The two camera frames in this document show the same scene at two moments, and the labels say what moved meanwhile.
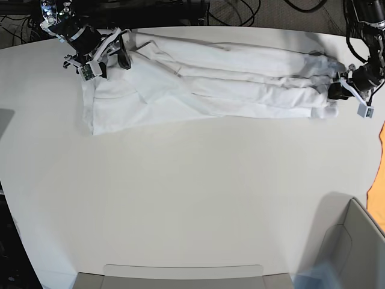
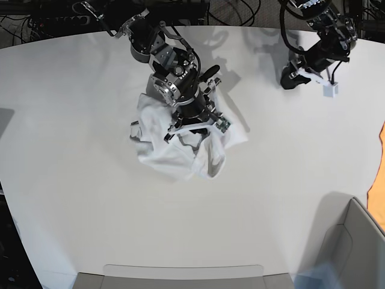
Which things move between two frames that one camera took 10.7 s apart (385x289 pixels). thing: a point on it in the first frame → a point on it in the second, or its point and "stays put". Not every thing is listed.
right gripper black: [364, 77] → [317, 59]
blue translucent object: [323, 276] stays put
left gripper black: [85, 45] → [197, 112]
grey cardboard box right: [348, 238] stays put
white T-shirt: [176, 79] → [201, 153]
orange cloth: [375, 192] stays put
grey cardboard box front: [148, 277] stays put
